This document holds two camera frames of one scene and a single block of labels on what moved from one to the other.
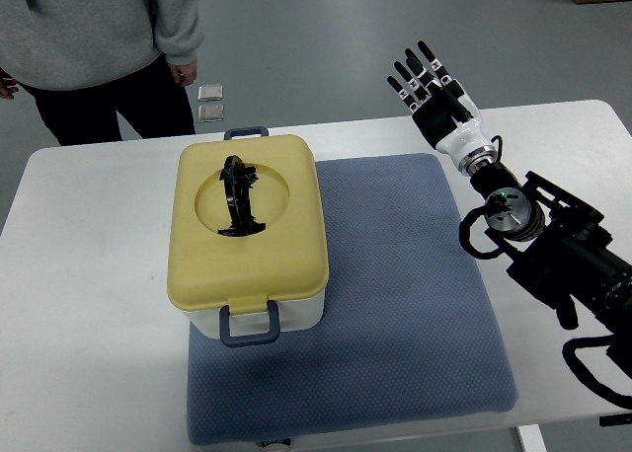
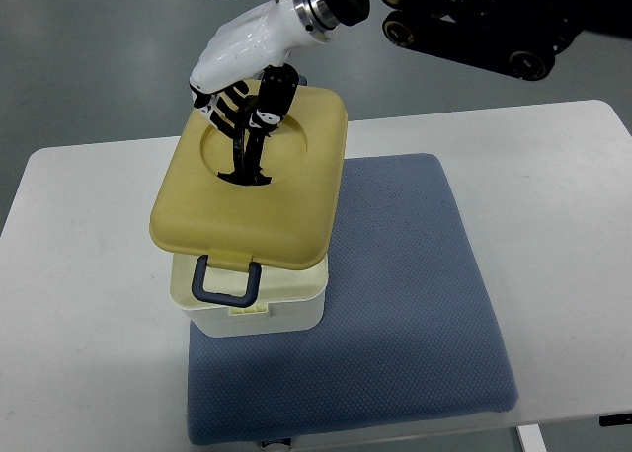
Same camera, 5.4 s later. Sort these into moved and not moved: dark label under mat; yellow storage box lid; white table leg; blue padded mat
Moved: yellow storage box lid
Not moved: white table leg; dark label under mat; blue padded mat
